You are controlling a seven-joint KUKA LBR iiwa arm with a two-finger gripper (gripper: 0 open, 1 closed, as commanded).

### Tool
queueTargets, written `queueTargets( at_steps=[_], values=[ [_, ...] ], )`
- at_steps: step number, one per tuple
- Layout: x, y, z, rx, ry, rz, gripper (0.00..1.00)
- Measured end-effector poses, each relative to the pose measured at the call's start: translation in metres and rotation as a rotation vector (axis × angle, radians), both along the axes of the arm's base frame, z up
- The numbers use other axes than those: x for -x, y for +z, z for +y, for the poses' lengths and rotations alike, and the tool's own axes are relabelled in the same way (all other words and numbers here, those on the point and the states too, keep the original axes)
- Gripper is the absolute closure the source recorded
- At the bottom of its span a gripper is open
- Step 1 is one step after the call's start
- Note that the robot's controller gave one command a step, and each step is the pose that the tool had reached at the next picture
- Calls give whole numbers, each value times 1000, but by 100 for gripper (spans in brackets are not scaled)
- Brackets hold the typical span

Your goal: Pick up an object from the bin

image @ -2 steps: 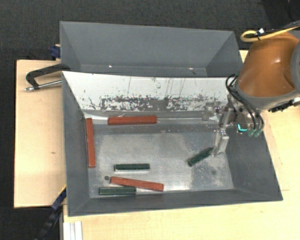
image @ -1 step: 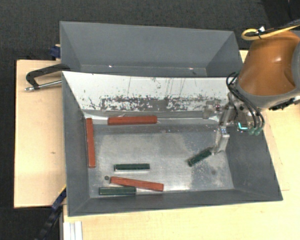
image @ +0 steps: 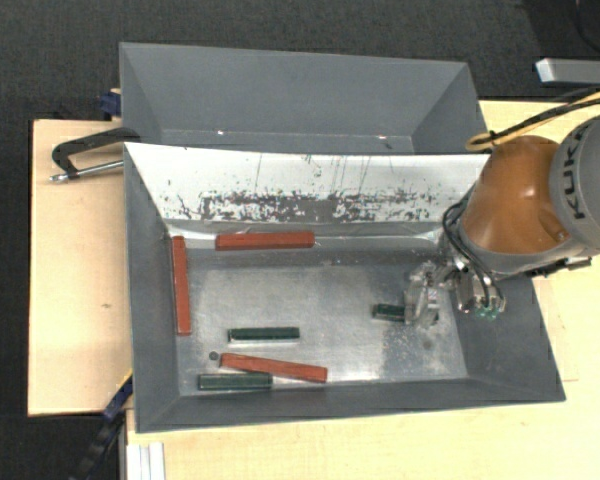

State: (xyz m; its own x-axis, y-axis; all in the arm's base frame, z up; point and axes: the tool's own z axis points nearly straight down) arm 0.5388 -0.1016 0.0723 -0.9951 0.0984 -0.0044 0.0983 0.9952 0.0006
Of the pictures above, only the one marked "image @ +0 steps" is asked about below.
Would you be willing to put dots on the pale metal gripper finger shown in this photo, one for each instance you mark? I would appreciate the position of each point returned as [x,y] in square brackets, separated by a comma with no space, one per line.
[430,310]
[413,298]

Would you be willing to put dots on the pale wood flat board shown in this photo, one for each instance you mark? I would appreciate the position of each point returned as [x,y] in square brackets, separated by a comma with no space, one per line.
[80,278]

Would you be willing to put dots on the grey metal bin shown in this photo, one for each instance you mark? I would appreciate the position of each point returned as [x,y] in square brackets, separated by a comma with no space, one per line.
[300,288]

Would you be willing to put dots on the dark green flat block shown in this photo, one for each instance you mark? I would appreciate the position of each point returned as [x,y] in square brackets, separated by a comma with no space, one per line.
[389,312]
[263,334]
[235,381]

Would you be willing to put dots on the red-brown flat block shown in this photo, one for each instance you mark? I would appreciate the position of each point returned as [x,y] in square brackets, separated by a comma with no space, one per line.
[275,367]
[265,241]
[181,288]

